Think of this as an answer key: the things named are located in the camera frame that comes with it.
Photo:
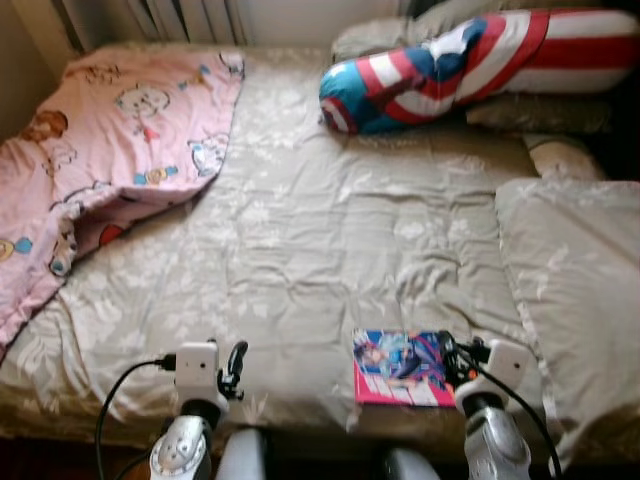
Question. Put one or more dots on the bed with grey floral sheet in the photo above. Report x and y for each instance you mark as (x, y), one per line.
(320, 230)

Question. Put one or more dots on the pink cartoon blanket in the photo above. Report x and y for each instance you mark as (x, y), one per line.
(110, 130)

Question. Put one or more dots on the red white blue bolster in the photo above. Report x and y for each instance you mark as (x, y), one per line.
(480, 65)

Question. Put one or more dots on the grey robot leg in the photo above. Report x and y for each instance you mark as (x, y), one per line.
(412, 466)
(242, 458)

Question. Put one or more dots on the grey robot right leg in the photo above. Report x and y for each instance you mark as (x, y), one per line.
(412, 466)

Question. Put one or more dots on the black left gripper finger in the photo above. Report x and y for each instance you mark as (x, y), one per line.
(224, 356)
(239, 356)

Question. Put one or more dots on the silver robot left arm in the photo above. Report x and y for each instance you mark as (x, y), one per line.
(180, 450)

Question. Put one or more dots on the colourful comic magazine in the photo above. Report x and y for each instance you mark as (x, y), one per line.
(395, 370)

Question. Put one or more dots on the grey curtain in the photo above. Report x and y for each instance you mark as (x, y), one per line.
(150, 18)

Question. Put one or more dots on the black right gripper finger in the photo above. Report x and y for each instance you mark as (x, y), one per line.
(455, 375)
(450, 343)

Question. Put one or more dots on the grey robot left leg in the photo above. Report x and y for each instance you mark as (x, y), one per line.
(242, 458)

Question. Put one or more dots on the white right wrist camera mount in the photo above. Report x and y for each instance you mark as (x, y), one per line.
(508, 365)

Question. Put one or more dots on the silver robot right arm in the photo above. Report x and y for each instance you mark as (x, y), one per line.
(495, 440)

